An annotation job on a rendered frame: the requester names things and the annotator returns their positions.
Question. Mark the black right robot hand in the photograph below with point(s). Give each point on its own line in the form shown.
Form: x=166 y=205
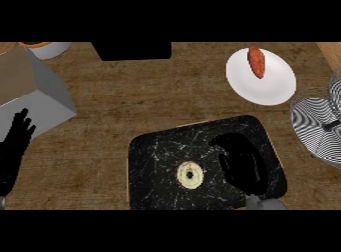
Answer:
x=240 y=160

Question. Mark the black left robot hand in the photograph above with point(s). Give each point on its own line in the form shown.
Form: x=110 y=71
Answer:
x=3 y=160

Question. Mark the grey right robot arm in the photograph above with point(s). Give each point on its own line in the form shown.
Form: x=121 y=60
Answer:
x=268 y=204

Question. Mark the black marble tray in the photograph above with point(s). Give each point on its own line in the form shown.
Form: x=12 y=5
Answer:
x=163 y=157

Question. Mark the grey box with brown top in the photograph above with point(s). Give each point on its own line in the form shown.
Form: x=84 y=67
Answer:
x=18 y=88

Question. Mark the white plate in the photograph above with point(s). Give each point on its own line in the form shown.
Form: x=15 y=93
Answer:
x=269 y=87

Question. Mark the white bowl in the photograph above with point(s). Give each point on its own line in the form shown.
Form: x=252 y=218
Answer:
x=53 y=51

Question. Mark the orange food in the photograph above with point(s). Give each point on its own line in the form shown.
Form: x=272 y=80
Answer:
x=34 y=44

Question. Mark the black appliance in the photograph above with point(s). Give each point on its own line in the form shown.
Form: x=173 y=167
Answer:
x=132 y=50

